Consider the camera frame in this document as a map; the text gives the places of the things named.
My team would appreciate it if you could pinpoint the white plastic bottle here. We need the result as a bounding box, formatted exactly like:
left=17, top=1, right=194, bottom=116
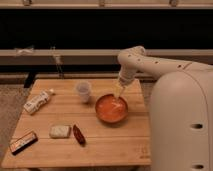
left=24, top=89, right=55, bottom=115

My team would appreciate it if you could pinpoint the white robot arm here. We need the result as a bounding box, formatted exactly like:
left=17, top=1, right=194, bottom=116
left=117, top=46, right=213, bottom=171

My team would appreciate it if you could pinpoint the orange bowl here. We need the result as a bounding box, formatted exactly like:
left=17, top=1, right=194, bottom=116
left=95, top=94, right=128, bottom=123

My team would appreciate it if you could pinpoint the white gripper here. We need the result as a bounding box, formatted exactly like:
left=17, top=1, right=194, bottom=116
left=114, top=76, right=133, bottom=99

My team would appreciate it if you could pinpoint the clear plastic cup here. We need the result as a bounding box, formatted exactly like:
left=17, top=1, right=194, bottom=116
left=76, top=81, right=91, bottom=103

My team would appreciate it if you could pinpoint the wooden table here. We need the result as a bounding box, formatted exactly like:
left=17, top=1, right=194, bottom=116
left=2, top=79, right=151, bottom=168

